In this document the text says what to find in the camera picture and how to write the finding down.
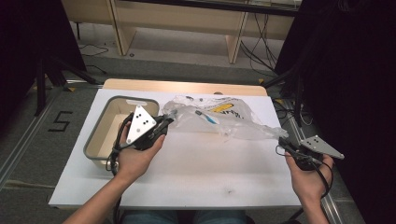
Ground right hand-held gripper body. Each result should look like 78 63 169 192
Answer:
293 134 346 172

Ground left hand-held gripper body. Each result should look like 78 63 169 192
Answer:
118 105 166 152

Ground beige bin with grey rim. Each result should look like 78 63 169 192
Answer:
83 95 161 171

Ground blue toothbrush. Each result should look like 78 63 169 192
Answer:
194 109 220 125

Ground clear smiley plastic bag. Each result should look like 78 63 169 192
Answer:
162 94 290 142

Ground person's left hand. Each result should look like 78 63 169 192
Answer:
116 122 166 183

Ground person's right hand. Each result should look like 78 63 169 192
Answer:
284 154 334 204

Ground black metal stand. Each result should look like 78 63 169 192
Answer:
261 55 312 129

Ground dark curtain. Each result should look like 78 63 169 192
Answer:
0 0 87 132
274 0 396 224

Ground person's legs in jeans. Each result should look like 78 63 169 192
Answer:
122 209 248 224

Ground light wooden desk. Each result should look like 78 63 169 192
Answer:
60 0 303 65

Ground black tripod stand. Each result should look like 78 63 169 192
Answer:
33 52 98 118

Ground right hand-held gripper black cable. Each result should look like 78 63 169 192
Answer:
275 145 334 222

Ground hand-held gripper black cable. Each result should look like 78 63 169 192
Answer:
275 145 334 222
106 113 135 224

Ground left hand-held gripper black cable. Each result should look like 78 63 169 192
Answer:
106 113 135 224

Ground metal floor rail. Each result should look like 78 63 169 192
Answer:
0 90 64 189
281 101 345 224

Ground black floor cable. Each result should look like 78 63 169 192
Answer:
78 42 110 76

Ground bundle of black floor cables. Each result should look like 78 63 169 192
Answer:
239 12 280 77

